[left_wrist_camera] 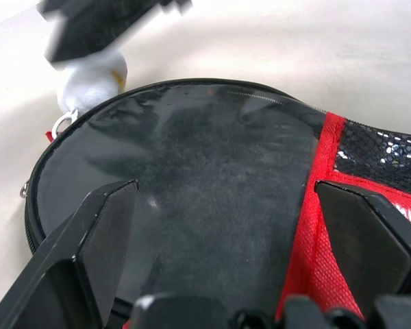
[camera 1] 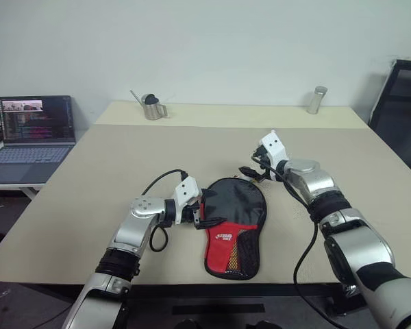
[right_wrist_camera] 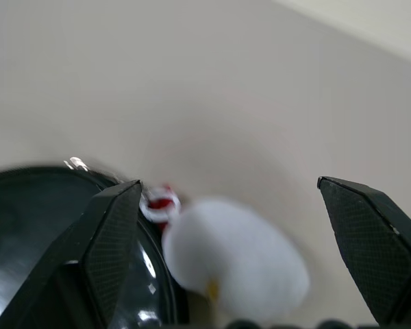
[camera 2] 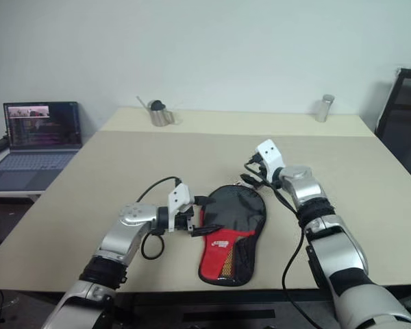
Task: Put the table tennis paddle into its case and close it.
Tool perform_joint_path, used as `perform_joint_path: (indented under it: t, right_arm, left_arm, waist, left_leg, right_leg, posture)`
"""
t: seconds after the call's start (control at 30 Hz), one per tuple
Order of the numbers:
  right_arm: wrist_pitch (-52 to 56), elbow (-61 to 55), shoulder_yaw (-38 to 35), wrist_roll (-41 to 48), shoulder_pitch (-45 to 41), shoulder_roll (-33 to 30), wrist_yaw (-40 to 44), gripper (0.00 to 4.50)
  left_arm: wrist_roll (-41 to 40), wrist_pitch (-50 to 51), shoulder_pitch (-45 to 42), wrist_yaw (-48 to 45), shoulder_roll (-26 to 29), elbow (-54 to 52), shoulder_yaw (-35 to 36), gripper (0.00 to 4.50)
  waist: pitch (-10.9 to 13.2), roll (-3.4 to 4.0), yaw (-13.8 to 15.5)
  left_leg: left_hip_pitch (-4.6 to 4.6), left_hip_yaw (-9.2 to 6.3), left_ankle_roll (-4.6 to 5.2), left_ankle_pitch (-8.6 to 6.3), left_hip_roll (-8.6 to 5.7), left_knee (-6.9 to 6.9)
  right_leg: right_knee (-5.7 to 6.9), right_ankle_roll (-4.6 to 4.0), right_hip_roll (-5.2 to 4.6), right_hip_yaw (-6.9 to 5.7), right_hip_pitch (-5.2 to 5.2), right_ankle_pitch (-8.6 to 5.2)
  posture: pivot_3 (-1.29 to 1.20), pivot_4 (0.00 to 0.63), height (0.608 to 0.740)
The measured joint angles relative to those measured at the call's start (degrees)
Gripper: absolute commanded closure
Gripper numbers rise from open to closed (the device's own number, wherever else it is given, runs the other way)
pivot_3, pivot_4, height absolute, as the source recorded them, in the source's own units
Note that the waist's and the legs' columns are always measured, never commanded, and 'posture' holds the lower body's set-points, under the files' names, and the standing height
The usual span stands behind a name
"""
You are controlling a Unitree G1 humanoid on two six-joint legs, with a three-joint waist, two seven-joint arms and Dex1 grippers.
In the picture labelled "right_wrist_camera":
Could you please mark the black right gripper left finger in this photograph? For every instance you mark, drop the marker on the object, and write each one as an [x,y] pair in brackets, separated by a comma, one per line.
[72,267]

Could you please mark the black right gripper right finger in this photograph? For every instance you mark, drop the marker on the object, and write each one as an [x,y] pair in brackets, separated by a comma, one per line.
[376,246]

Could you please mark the black zippered pouch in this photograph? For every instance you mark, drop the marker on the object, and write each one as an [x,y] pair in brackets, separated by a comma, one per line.
[27,226]

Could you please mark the white fluffy pompom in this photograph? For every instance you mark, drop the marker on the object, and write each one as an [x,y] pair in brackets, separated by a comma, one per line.
[239,253]

